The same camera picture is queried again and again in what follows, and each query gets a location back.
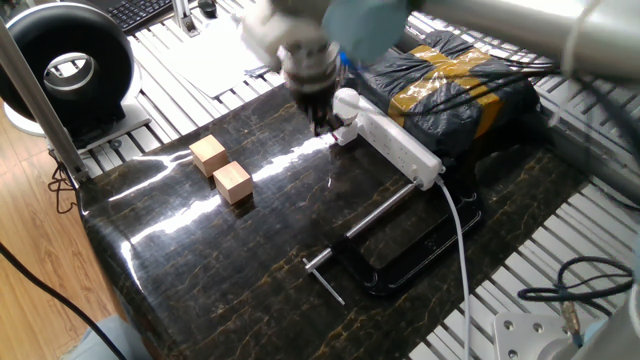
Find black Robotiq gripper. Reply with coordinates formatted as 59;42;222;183
290;79;347;138

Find white plug-in bulb holder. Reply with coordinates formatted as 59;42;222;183
332;122;360;147

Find white power strip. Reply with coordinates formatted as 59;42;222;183
352;97;445;191

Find light wooden cube block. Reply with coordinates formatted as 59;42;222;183
188;133;230;179
212;159;254;205

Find black wrapped package yellow tape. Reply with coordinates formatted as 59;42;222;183
357;29;541;159

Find white paper sheet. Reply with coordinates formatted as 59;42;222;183
164;0;286;99

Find black computer mouse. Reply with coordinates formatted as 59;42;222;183
196;0;220;20

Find black C-clamp steel screw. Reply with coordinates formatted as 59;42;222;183
302;178;484;306

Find black keyboard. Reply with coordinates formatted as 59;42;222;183
87;0;177;35

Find silver robot mounting plate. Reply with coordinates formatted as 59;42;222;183
493;312;574;360

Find light blue seat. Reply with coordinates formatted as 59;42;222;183
59;313;162;360

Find silver stand post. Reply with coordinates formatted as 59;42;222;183
171;0;202;38

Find white power strip cable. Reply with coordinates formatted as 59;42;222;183
433;177;474;360

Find black round ring device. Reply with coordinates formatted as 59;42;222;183
0;2;152;152

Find dark tangled wires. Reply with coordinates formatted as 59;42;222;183
46;148;77;215

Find blue and black cables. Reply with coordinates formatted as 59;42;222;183
517;255;636;346

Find aluminium frame post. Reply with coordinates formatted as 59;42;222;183
0;19;92;185

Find black floor cable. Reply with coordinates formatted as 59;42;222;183
0;241;129;360

